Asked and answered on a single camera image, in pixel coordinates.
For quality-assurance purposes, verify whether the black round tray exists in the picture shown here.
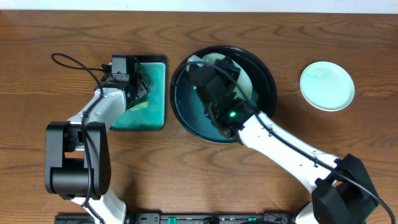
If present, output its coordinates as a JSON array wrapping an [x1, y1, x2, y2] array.
[[170, 45, 277, 144]]

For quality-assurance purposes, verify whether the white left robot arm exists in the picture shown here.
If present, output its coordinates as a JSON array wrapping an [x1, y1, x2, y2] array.
[[44, 75, 150, 223]]

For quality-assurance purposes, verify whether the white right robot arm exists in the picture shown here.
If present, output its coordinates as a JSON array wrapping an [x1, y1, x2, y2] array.
[[185, 55, 384, 223]]

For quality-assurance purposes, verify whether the green yellow sponge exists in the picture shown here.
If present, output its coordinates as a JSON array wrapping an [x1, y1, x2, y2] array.
[[130, 100, 149, 111]]

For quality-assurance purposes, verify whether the white plate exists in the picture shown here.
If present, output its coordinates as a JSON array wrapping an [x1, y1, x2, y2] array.
[[302, 91, 354, 112]]

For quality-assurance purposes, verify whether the mint plate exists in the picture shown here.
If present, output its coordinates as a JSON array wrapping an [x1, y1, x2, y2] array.
[[299, 61, 355, 94], [201, 53, 253, 100]]

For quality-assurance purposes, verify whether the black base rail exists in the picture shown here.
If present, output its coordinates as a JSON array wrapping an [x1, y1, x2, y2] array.
[[54, 212, 299, 224]]

